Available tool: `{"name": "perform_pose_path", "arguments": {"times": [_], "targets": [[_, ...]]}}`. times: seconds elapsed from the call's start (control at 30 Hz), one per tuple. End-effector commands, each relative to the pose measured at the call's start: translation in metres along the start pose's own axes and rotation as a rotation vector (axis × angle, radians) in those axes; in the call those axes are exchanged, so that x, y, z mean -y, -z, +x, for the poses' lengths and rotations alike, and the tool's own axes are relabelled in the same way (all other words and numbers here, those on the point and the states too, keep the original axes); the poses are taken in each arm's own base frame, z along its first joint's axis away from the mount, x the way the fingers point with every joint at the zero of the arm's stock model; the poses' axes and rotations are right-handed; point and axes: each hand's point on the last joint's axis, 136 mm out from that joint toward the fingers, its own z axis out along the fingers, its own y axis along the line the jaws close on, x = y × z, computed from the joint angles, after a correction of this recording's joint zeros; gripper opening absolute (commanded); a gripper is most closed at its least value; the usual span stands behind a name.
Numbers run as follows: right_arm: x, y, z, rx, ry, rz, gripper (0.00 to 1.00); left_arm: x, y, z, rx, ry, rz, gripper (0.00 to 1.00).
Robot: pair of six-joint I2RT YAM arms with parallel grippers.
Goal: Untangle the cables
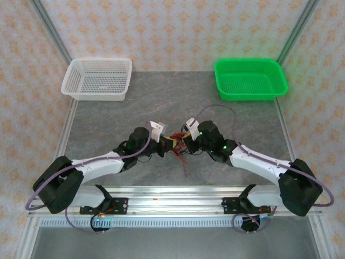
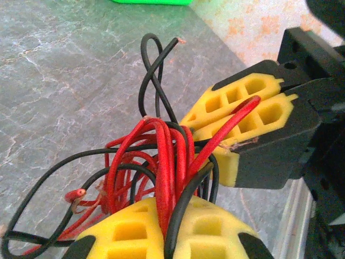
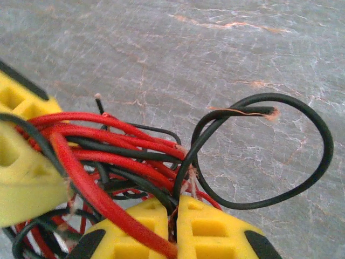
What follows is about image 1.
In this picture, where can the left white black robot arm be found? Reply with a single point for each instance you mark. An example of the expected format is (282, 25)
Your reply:
(97, 168)

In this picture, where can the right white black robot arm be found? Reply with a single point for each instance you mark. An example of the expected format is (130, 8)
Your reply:
(258, 162)

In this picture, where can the green perforated plastic basket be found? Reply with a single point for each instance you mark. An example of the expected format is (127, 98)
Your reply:
(223, 81)

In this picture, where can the white perforated plastic basket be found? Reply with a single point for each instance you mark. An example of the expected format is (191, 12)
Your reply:
(81, 93)

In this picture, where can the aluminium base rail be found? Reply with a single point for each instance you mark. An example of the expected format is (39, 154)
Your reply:
(175, 201)

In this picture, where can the aluminium table edge rail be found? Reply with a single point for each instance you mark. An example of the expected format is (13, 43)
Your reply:
(67, 126)
(284, 126)

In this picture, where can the aluminium frame post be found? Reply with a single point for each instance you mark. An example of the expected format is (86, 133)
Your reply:
(299, 27)
(51, 29)

